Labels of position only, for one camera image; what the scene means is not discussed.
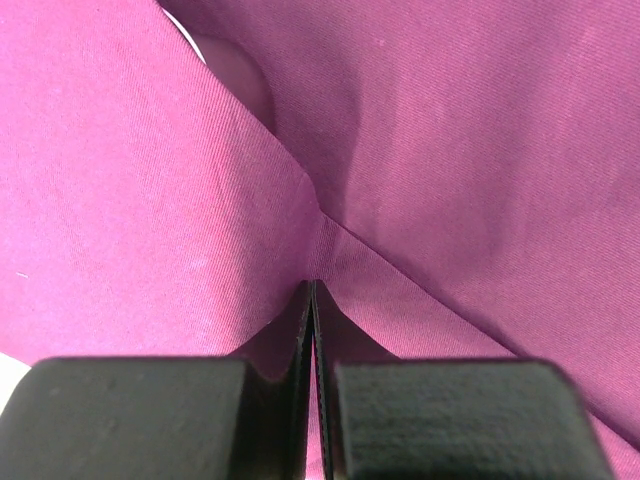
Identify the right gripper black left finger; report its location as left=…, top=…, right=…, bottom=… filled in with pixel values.
left=1, top=282, right=312, bottom=479

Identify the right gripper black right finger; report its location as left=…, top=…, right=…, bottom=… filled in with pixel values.
left=311, top=281, right=614, bottom=479

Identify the purple cloth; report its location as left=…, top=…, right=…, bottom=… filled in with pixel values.
left=1, top=1, right=639, bottom=479

